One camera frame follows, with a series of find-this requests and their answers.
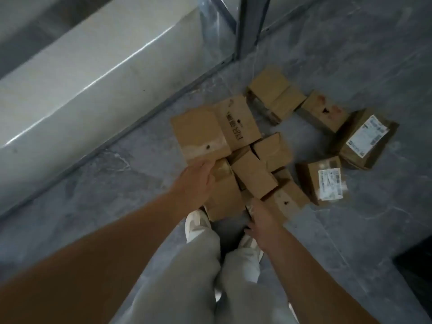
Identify person's left hand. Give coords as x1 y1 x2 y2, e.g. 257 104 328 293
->
170 159 221 217

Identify person's right hand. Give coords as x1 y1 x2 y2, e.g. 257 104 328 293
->
244 198 288 254

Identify pile of cardboard boxes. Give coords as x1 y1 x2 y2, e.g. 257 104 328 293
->
170 65 400 224

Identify person's right forearm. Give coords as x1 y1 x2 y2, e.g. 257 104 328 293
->
260 231 382 324

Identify person's left forearm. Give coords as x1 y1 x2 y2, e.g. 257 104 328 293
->
0 193 203 324

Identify person's white right shoe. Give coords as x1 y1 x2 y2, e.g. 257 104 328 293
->
238 234 265 264

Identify person's white shoe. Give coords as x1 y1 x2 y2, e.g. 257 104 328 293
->
185 209 212 245
238 234 265 264

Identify person's white left shoe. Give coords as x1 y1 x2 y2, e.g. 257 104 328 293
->
185 209 212 245

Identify person's white trousers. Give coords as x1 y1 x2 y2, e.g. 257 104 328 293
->
111 225 299 324

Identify grey metal shelf rack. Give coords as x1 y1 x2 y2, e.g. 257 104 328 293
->
0 0 272 220

